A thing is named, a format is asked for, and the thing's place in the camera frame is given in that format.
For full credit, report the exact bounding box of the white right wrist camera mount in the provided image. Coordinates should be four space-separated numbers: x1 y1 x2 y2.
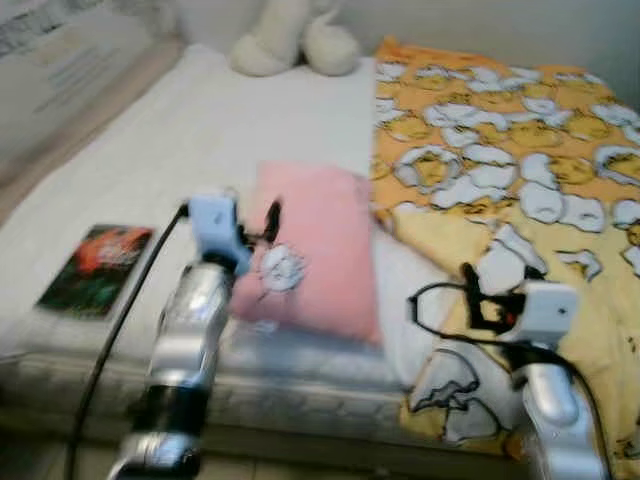
514 282 582 347

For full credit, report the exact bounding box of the yellow orange cartoon blanket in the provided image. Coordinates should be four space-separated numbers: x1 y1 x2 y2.
368 37 640 473

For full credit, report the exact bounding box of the white plush toy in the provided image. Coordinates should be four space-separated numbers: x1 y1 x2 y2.
229 0 362 79

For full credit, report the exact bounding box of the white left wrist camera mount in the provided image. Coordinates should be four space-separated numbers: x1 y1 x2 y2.
186 192 251 273

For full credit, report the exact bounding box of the dark red green book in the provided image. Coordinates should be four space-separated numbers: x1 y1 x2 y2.
36 224 157 320

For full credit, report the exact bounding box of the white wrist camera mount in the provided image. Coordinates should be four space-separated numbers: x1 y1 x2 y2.
186 192 251 273
514 282 582 347

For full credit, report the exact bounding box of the pink pillow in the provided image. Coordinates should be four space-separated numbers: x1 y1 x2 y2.
228 161 384 347

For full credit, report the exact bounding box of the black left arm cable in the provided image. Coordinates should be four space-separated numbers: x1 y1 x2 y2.
64 202 193 480

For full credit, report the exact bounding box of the white grey quilted mattress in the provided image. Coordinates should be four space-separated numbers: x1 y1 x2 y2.
0 40 640 456

